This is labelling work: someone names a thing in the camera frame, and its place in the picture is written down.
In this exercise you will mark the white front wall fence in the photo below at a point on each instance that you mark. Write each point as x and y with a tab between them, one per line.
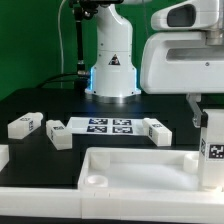
133	205

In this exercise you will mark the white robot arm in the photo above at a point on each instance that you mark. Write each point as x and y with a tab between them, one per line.
113	78

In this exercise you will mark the white desk top tray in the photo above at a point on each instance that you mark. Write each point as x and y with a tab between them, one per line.
142	171

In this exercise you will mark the white left wall block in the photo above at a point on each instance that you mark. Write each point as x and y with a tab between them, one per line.
4	156

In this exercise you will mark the white marker sheet with tags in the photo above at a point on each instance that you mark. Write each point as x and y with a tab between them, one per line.
105	126

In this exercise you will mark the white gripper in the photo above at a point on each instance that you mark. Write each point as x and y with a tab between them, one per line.
182	63

